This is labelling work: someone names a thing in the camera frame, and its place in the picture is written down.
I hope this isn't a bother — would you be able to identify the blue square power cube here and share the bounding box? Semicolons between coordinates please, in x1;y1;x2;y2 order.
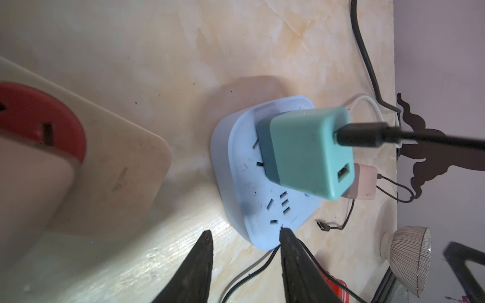
210;96;322;251

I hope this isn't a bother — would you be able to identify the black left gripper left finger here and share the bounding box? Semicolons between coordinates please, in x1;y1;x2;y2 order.
153;230;213;302

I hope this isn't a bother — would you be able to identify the beige power strip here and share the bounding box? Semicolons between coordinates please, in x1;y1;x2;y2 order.
1;58;172;240

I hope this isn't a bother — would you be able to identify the teal USB charger on cube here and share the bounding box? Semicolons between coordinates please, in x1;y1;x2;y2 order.
256;107;355;201

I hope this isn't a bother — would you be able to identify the thick black power cable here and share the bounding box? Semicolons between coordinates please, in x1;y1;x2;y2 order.
349;0;402;114

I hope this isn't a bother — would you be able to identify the white power cube cable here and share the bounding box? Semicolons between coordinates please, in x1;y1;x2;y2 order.
340;93;402;148

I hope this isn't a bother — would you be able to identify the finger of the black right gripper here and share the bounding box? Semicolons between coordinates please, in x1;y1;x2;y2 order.
443;242;484;302

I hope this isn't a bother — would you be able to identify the pink USB charger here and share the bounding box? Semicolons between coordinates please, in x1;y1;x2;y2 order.
342;163;378;200

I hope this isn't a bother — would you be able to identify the red electric shaver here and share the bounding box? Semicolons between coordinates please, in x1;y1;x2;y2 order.
321;272;350;303

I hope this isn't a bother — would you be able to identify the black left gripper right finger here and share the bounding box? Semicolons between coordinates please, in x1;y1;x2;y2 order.
279;227;341;302

